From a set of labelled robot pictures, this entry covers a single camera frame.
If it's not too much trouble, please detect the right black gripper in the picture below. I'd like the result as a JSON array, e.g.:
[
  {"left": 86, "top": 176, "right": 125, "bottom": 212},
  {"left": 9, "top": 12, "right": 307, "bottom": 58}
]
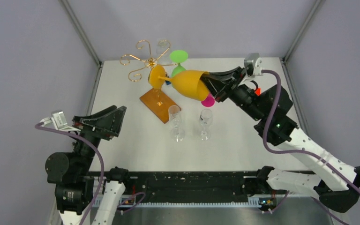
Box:
[{"left": 198, "top": 66, "right": 266, "bottom": 121}]

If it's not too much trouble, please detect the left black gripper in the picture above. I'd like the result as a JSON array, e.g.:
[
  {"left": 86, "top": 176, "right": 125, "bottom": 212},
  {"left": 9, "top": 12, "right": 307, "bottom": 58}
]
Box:
[{"left": 73, "top": 104, "right": 127, "bottom": 174}]

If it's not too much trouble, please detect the orange plastic goblet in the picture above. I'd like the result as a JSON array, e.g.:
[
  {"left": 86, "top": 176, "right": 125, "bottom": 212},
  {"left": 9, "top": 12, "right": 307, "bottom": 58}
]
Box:
[{"left": 149, "top": 65, "right": 210, "bottom": 101}]

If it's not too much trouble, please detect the clear stemmed wine glass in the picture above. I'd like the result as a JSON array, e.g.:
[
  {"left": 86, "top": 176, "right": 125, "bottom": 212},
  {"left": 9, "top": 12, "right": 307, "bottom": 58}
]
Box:
[{"left": 199, "top": 108, "right": 213, "bottom": 141}]

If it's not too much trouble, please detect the green plastic goblet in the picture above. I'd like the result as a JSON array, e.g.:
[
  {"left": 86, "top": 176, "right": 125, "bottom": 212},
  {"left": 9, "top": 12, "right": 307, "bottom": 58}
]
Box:
[{"left": 170, "top": 50, "right": 188, "bottom": 77}]

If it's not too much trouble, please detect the clear short wine glass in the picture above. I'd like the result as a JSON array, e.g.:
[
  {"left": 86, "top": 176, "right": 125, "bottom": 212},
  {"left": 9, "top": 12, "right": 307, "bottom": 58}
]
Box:
[{"left": 156, "top": 38, "right": 171, "bottom": 64}]

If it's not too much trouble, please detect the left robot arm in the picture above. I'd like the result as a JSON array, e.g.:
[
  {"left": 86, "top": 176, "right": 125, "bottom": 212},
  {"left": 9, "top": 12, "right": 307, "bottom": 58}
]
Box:
[{"left": 35, "top": 105, "right": 127, "bottom": 225}]

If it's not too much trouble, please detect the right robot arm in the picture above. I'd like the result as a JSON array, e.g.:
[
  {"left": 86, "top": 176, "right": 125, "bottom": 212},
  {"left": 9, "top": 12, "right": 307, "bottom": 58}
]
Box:
[{"left": 201, "top": 67, "right": 360, "bottom": 213}]

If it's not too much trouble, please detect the clear tall flute glass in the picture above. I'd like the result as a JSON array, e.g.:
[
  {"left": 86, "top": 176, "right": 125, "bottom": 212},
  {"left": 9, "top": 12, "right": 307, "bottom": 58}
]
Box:
[{"left": 168, "top": 105, "right": 185, "bottom": 142}]

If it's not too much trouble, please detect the pink plastic goblet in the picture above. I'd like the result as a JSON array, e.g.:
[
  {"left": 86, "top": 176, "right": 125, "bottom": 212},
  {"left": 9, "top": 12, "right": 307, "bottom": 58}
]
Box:
[{"left": 201, "top": 94, "right": 215, "bottom": 107}]

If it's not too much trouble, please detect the orange-red block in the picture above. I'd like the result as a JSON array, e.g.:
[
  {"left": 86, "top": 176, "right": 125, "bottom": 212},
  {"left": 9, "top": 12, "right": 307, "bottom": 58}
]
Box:
[{"left": 255, "top": 88, "right": 261, "bottom": 96}]

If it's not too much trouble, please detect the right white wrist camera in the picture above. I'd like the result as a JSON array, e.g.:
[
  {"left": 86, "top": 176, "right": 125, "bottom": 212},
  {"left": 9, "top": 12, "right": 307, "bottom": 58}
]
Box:
[{"left": 243, "top": 52, "right": 263, "bottom": 81}]

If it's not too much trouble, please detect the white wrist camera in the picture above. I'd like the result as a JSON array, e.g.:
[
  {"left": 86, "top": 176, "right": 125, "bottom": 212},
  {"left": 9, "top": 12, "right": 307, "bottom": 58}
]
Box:
[
  {"left": 243, "top": 52, "right": 263, "bottom": 81},
  {"left": 40, "top": 110, "right": 79, "bottom": 132}
]

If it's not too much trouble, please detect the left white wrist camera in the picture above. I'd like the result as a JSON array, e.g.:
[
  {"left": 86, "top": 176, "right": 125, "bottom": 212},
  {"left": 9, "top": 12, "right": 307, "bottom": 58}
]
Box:
[{"left": 40, "top": 110, "right": 79, "bottom": 132}]

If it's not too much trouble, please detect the gold wire wine glass rack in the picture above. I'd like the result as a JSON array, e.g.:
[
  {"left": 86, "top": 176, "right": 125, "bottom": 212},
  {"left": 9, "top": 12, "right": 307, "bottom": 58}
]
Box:
[{"left": 120, "top": 39, "right": 178, "bottom": 124}]

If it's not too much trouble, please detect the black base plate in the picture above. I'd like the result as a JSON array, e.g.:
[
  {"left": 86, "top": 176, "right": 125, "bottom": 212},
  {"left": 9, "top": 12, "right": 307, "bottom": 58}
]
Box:
[{"left": 88, "top": 171, "right": 288, "bottom": 204}]

